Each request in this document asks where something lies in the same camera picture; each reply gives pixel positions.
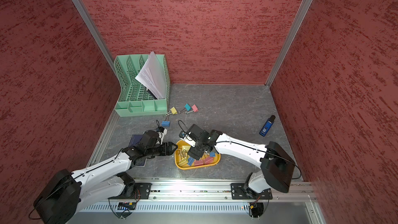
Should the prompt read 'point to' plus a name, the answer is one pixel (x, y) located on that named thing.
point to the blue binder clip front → (212, 154)
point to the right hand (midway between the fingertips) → (197, 147)
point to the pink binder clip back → (198, 163)
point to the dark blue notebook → (140, 161)
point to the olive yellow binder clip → (185, 148)
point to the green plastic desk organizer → (135, 99)
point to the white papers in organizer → (153, 75)
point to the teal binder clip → (187, 107)
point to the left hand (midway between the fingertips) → (172, 150)
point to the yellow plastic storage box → (179, 155)
